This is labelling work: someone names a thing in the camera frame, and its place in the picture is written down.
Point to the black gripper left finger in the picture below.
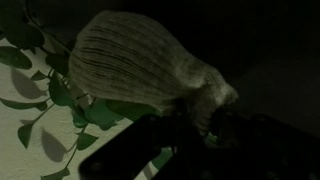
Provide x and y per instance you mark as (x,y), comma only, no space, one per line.
(126,150)

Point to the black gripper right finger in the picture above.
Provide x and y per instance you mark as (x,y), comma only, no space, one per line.
(266,150)

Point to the trailing green pothos vine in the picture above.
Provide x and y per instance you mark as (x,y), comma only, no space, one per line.
(60,90)

